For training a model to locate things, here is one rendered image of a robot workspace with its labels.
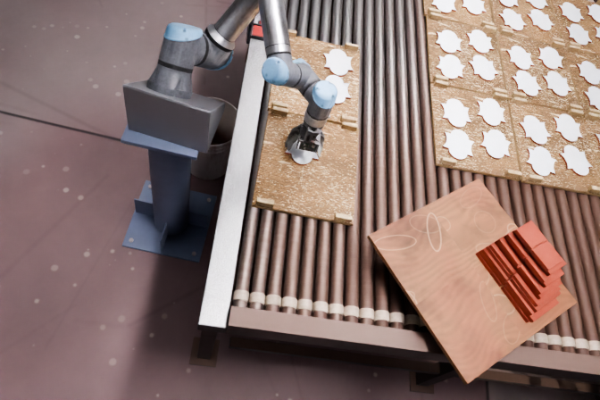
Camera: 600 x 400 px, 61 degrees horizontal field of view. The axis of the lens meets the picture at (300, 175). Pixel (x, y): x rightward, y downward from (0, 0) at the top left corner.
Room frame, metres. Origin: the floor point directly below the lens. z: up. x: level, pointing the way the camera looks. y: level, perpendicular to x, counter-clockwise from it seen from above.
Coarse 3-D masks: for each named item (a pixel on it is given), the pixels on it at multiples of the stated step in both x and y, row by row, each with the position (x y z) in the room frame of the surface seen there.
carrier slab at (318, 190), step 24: (288, 120) 1.17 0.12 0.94; (264, 144) 1.03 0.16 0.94; (336, 144) 1.15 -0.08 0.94; (264, 168) 0.93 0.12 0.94; (288, 168) 0.97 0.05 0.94; (312, 168) 1.01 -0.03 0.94; (336, 168) 1.04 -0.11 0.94; (264, 192) 0.84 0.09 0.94; (288, 192) 0.88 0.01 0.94; (312, 192) 0.91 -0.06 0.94; (336, 192) 0.95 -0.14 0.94; (312, 216) 0.83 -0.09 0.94
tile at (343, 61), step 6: (324, 54) 1.54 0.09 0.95; (330, 54) 1.56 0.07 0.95; (336, 54) 1.57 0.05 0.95; (342, 54) 1.58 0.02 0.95; (330, 60) 1.53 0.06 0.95; (336, 60) 1.54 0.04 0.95; (342, 60) 1.55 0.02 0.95; (348, 60) 1.57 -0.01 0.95; (324, 66) 1.48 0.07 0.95; (330, 66) 1.49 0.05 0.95; (336, 66) 1.51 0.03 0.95; (342, 66) 1.52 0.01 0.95; (348, 66) 1.53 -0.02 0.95; (336, 72) 1.47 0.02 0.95; (342, 72) 1.49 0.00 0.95
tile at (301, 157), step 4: (292, 148) 1.04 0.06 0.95; (288, 152) 1.02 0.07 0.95; (292, 152) 1.03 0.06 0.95; (296, 152) 1.04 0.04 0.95; (300, 152) 1.04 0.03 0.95; (304, 152) 1.05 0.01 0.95; (308, 152) 1.06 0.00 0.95; (312, 152) 1.06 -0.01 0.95; (316, 152) 1.07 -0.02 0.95; (292, 156) 1.01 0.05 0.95; (296, 156) 1.02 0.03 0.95; (300, 156) 1.03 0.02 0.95; (304, 156) 1.03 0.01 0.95; (308, 156) 1.04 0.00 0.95; (312, 156) 1.05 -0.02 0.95; (316, 156) 1.05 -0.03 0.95; (296, 160) 1.01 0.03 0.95; (300, 160) 1.01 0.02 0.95; (304, 160) 1.02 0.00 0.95; (308, 160) 1.02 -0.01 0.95; (316, 160) 1.04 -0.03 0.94; (300, 164) 1.00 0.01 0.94; (304, 164) 1.00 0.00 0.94
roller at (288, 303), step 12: (312, 0) 1.87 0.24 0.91; (312, 12) 1.79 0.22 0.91; (312, 24) 1.72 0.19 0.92; (312, 36) 1.65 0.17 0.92; (300, 216) 0.82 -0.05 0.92; (300, 228) 0.78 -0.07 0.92; (288, 240) 0.73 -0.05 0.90; (300, 240) 0.74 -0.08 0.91; (288, 252) 0.68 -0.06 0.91; (288, 264) 0.64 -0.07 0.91; (288, 276) 0.61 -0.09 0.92; (288, 288) 0.57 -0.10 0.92; (288, 300) 0.53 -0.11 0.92; (288, 312) 0.50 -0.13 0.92
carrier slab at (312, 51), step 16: (304, 48) 1.54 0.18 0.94; (320, 48) 1.58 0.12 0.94; (336, 48) 1.61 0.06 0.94; (320, 64) 1.49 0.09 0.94; (352, 64) 1.56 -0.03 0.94; (352, 80) 1.48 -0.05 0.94; (272, 96) 1.24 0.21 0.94; (288, 96) 1.27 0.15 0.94; (352, 96) 1.39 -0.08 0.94; (288, 112) 1.20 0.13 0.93; (304, 112) 1.23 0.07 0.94; (336, 112) 1.29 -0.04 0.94; (352, 112) 1.32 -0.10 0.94
